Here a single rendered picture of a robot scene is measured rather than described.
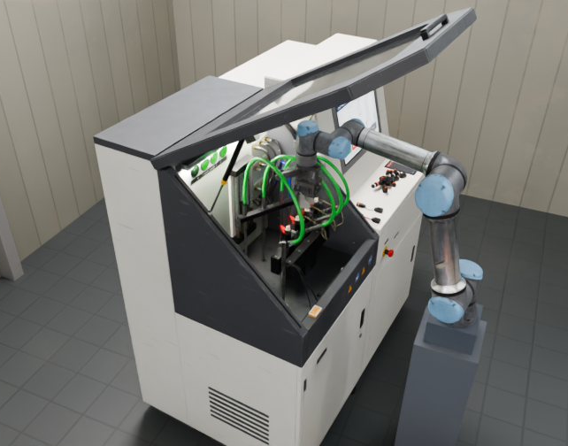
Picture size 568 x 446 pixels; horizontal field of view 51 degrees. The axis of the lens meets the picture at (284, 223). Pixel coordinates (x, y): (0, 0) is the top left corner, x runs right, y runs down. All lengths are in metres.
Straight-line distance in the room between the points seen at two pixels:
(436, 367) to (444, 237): 0.62
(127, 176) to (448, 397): 1.48
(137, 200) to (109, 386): 1.36
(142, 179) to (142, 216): 0.17
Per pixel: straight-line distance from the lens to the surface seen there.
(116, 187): 2.24
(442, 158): 1.99
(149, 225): 2.22
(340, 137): 2.00
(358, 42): 2.96
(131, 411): 3.16
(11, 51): 3.90
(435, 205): 1.86
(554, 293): 4.08
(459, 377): 2.39
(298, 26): 4.71
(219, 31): 5.03
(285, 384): 2.31
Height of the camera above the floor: 2.43
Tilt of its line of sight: 34 degrees down
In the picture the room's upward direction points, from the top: 1 degrees clockwise
